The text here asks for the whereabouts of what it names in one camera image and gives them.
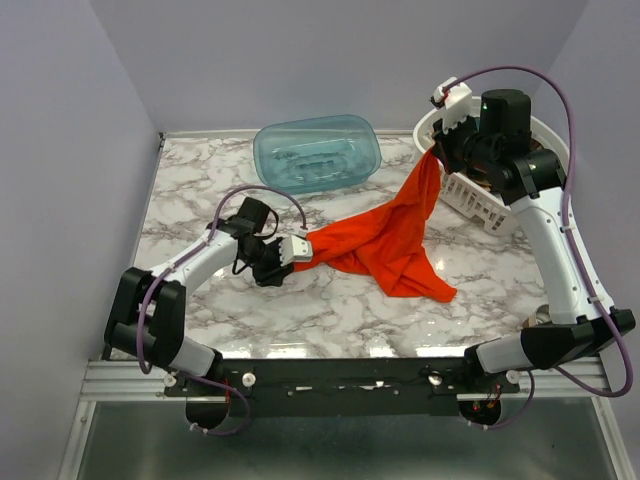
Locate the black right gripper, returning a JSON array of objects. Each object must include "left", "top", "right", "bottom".
[{"left": 432, "top": 107, "right": 498, "bottom": 174}]

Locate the orange t shirt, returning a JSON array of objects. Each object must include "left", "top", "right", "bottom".
[{"left": 294, "top": 152, "right": 457, "bottom": 303}]

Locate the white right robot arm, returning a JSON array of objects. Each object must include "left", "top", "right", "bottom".
[{"left": 432, "top": 84, "right": 636, "bottom": 392}]

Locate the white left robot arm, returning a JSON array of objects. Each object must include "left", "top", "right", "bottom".
[{"left": 104, "top": 198, "right": 293, "bottom": 395}]

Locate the beige tape roll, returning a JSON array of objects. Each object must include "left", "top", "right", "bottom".
[{"left": 522, "top": 304, "right": 551, "bottom": 328}]

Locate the white plastic laundry basket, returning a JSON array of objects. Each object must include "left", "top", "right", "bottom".
[{"left": 413, "top": 108, "right": 569, "bottom": 236}]

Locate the clear blue plastic tub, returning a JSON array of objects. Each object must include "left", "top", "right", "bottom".
[{"left": 253, "top": 115, "right": 382, "bottom": 195}]

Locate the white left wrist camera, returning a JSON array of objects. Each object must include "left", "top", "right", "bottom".
[{"left": 279, "top": 235, "right": 313, "bottom": 266}]

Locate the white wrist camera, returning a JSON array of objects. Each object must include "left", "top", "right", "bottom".
[
  {"left": 279, "top": 235, "right": 313, "bottom": 266},
  {"left": 431, "top": 77, "right": 472, "bottom": 134}
]

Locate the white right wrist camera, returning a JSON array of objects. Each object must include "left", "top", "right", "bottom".
[{"left": 431, "top": 77, "right": 472, "bottom": 134}]

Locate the aluminium extrusion rail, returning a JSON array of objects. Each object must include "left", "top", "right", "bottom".
[{"left": 81, "top": 357, "right": 609, "bottom": 401}]

